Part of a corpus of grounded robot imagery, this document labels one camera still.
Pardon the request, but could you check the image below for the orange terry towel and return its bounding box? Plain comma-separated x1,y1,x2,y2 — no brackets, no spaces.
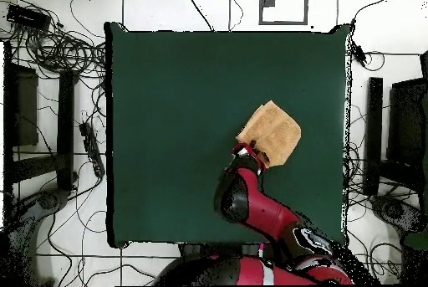
235,100,303,168

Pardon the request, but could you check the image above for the black upright bar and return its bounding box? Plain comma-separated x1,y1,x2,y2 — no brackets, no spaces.
56,69,76,191
363,76,385,197

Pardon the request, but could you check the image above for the dark green tablecloth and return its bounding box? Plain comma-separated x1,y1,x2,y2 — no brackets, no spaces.
104,21,352,249

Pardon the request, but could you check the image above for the grey stand foot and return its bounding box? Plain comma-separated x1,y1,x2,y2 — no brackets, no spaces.
369,194,427,234
6,188,71,286

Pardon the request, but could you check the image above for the black power adapter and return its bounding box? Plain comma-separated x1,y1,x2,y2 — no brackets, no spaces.
350,40,368,69

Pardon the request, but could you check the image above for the dark cabinet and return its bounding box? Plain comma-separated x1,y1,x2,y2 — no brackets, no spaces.
385,77,428,167

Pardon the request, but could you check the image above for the black power strip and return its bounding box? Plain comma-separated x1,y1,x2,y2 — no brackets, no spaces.
79,121,106,179

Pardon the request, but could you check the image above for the dark brown box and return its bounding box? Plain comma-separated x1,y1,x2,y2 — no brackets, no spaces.
12,63,40,147

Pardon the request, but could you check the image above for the black electronics box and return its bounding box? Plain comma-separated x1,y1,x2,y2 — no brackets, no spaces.
6,3,52,32

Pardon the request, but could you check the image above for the tangled black cable bundle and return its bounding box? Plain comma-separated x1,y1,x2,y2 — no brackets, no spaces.
0,0,108,80

